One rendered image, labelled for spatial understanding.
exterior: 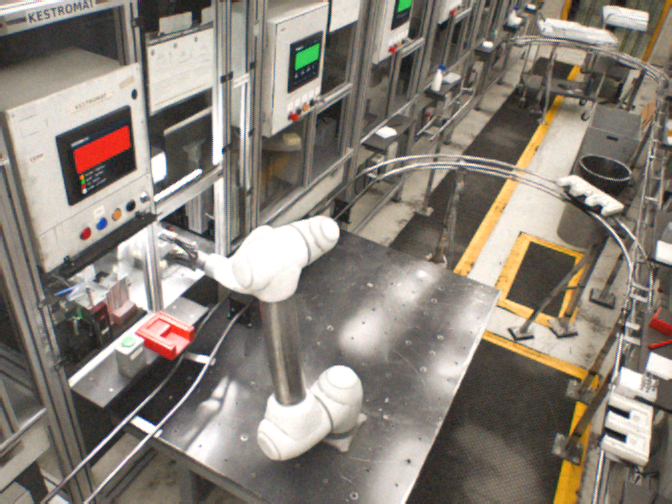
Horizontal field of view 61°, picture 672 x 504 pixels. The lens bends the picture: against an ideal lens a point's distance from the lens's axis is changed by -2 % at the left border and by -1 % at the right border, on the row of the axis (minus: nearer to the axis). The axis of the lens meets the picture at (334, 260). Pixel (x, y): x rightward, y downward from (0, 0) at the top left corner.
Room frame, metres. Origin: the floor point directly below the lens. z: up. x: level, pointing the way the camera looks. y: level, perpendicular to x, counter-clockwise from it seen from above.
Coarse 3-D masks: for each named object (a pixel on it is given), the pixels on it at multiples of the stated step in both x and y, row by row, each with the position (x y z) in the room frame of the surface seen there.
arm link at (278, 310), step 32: (256, 256) 1.20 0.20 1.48; (288, 256) 1.24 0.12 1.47; (256, 288) 1.17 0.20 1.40; (288, 288) 1.21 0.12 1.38; (288, 320) 1.20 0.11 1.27; (288, 352) 1.17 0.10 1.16; (288, 384) 1.15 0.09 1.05; (288, 416) 1.11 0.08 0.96; (320, 416) 1.17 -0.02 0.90; (288, 448) 1.06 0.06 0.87
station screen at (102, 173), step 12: (120, 120) 1.41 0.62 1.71; (96, 132) 1.33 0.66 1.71; (108, 132) 1.37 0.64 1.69; (72, 144) 1.26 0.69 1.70; (84, 144) 1.29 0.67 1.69; (72, 156) 1.26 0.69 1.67; (120, 156) 1.40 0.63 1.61; (132, 156) 1.44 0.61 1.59; (96, 168) 1.32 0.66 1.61; (108, 168) 1.36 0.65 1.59; (120, 168) 1.39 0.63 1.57; (132, 168) 1.44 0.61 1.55; (84, 180) 1.28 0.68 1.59; (96, 180) 1.31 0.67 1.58; (108, 180) 1.35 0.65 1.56; (84, 192) 1.27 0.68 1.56
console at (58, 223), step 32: (32, 96) 1.26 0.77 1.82; (64, 96) 1.29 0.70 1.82; (96, 96) 1.38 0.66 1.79; (128, 96) 1.48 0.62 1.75; (32, 128) 1.19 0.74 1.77; (64, 128) 1.27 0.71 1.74; (96, 128) 1.35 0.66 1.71; (32, 160) 1.17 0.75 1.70; (64, 160) 1.24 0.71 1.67; (32, 192) 1.16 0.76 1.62; (64, 192) 1.24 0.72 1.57; (96, 192) 1.33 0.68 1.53; (128, 192) 1.44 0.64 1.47; (32, 224) 1.15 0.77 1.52; (64, 224) 1.22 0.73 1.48; (96, 224) 1.31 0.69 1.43; (64, 256) 1.20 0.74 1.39
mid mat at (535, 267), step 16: (528, 240) 3.73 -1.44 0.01; (544, 240) 3.76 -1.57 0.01; (512, 256) 3.49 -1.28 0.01; (528, 256) 3.51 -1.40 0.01; (544, 256) 3.54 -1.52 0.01; (560, 256) 3.57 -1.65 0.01; (576, 256) 3.60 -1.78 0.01; (512, 272) 3.29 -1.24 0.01; (528, 272) 3.31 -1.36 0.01; (544, 272) 3.34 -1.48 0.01; (560, 272) 3.37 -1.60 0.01; (512, 288) 3.11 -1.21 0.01; (528, 288) 3.13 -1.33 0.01; (544, 288) 3.16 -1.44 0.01; (512, 304) 2.94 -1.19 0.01; (528, 304) 2.96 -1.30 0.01; (560, 304) 3.01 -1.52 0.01; (544, 320) 2.83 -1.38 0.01
